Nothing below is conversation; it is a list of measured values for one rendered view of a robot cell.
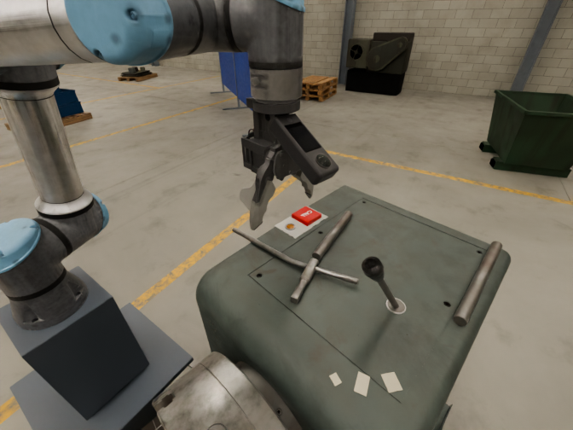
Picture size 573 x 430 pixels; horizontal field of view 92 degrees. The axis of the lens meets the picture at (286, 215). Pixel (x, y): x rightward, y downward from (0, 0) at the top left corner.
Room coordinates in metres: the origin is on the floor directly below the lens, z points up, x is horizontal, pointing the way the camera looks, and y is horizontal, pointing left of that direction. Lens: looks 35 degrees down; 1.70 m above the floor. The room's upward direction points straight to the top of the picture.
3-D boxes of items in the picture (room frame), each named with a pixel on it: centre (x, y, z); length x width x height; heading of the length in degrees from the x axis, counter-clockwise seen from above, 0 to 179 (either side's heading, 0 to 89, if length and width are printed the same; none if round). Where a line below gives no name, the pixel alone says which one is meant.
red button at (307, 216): (0.63, -0.06, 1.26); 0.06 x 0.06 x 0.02; 45
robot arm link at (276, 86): (0.44, 0.02, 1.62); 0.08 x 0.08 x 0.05
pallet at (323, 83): (8.38, -0.83, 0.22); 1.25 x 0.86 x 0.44; 152
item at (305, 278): (0.39, -0.04, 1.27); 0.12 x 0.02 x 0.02; 155
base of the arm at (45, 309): (0.46, 0.60, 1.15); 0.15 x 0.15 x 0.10
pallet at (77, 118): (5.75, 4.81, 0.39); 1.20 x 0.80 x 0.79; 157
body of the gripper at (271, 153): (0.44, 0.02, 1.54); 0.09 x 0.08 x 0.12; 45
